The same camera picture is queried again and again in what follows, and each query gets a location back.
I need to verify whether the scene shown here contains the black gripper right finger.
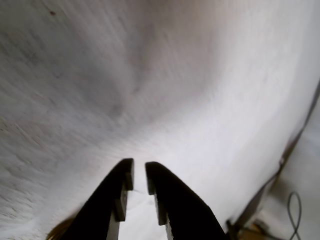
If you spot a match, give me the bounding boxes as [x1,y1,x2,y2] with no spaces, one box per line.
[144,161,228,240]

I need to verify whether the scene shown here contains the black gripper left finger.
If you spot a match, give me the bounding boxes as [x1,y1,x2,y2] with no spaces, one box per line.
[61,157,135,240]

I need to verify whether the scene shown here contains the brass threaded pipe nipple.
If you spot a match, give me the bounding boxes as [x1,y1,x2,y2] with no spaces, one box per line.
[46,216,76,240]

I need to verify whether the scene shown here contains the white painted plywood board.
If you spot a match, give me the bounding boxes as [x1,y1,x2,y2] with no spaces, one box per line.
[0,0,320,240]

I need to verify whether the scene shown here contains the black power cable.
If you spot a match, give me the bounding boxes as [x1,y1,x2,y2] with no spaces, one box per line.
[286,191,303,240]

